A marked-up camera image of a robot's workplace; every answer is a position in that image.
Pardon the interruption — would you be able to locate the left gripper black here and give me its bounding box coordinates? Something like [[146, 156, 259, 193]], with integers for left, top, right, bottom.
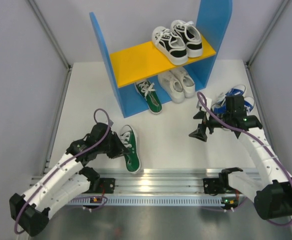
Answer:
[[97, 131, 130, 159]]

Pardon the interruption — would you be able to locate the aluminium frame post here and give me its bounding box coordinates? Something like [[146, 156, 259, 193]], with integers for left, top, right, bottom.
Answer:
[[26, 0, 71, 70], [246, 0, 291, 69]]

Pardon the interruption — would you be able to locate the slotted cable duct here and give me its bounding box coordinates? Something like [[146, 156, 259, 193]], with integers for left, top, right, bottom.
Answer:
[[68, 195, 236, 207]]

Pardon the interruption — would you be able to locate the green sneaker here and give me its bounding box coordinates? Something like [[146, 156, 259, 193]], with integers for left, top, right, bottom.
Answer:
[[134, 79, 162, 115], [119, 124, 141, 174]]

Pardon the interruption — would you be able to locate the black white sneaker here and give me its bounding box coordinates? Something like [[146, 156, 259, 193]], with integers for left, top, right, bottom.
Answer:
[[171, 20, 203, 58], [152, 26, 188, 66]]

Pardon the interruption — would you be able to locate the blue and yellow shoe shelf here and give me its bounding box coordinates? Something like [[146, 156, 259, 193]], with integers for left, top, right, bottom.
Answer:
[[89, 0, 233, 118]]

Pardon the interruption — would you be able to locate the black white sneaker right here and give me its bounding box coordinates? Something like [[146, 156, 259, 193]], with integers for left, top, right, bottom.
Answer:
[[171, 20, 203, 58]]

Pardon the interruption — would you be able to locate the aluminium mounting rail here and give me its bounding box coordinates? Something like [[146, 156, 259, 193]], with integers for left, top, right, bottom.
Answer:
[[29, 161, 292, 197]]

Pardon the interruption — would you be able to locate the left aluminium frame post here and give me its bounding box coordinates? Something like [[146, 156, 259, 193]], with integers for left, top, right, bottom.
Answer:
[[26, 0, 71, 70]]

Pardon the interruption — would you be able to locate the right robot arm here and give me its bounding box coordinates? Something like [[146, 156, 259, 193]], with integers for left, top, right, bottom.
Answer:
[[189, 92, 292, 225]]

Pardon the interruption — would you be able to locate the black white sneaker left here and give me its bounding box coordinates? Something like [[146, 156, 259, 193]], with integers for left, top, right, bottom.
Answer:
[[152, 26, 188, 66]]

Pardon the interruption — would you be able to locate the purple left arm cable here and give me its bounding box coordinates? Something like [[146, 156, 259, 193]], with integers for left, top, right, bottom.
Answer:
[[13, 108, 115, 235]]

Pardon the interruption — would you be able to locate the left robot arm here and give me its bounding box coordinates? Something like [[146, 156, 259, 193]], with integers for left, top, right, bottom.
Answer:
[[9, 122, 129, 237]]

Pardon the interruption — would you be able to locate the blue sneaker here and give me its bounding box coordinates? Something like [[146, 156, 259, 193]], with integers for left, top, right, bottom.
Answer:
[[244, 96, 255, 115], [212, 84, 246, 114]]

